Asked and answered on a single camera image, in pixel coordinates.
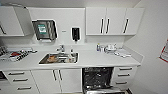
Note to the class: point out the stack of white dishes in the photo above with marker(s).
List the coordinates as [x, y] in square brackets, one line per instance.
[110, 48]

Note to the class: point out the chrome faucet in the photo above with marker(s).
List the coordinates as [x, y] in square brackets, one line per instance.
[61, 48]

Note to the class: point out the steel kitchen sink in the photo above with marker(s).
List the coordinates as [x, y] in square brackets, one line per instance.
[63, 60]

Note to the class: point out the black soap dispenser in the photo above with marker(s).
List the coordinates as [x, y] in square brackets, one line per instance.
[76, 34]

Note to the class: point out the stainless steel dishwasher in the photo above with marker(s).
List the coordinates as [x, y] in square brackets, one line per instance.
[96, 73]

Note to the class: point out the grey dishwasher rack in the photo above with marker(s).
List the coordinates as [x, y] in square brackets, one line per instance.
[97, 84]

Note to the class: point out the white wall cabinet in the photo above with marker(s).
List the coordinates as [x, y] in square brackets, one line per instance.
[11, 21]
[113, 21]

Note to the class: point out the chrome sink side sprayer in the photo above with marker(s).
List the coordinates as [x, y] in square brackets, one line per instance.
[71, 51]

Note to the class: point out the large printed wall poster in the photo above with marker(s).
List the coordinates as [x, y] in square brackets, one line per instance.
[165, 51]

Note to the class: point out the dish soap bottle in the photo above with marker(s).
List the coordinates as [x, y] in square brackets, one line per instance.
[98, 47]

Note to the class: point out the white two-door sink cabinet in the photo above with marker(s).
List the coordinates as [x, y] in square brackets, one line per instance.
[70, 80]

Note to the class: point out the white cup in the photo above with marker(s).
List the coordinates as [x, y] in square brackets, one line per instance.
[71, 58]

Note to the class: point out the small white container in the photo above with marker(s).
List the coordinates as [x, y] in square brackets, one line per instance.
[102, 49]

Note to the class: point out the grey paper towel dispenser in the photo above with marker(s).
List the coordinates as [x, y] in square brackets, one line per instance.
[43, 30]

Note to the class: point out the white folded cloth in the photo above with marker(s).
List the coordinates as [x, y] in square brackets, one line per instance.
[123, 53]

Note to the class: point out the small white wall label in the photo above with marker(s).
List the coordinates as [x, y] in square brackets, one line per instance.
[64, 32]

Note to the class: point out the black built-in microwave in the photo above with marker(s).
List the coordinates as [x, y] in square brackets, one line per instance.
[1, 76]

